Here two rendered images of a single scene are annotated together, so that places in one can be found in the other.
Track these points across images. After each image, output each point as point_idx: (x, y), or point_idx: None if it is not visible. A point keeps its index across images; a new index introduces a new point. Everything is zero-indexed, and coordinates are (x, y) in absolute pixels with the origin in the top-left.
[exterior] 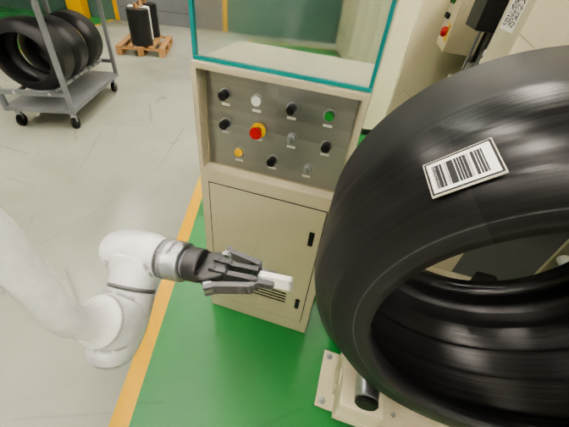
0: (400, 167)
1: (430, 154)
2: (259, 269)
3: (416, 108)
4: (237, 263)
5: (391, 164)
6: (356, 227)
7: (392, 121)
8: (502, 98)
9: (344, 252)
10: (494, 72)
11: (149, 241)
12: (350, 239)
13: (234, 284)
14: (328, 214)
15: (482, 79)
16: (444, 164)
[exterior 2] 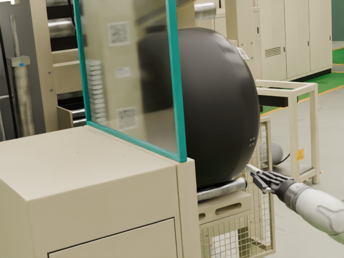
0: (242, 63)
1: (239, 56)
2: (259, 172)
3: (209, 61)
4: (267, 178)
5: (241, 66)
6: (253, 85)
7: (210, 70)
8: (219, 42)
9: (256, 95)
10: (196, 43)
11: (314, 190)
12: (255, 89)
13: (277, 173)
14: (240, 107)
15: (200, 45)
16: (242, 55)
